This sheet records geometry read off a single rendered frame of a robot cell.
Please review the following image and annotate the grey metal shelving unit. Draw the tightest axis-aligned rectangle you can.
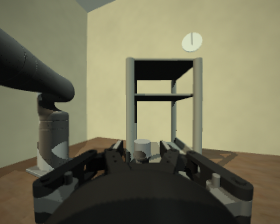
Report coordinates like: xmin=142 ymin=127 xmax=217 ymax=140
xmin=126 ymin=57 xmax=203 ymax=163

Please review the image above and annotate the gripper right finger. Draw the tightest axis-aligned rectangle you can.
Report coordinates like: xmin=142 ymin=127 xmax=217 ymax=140
xmin=154 ymin=141 xmax=254 ymax=224

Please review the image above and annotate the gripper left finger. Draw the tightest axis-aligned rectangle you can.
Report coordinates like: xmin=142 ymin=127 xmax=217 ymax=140
xmin=32 ymin=140 xmax=130 ymax=224

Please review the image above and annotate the grey bottle with cap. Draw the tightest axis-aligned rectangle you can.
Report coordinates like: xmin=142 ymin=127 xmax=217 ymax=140
xmin=133 ymin=139 xmax=152 ymax=164

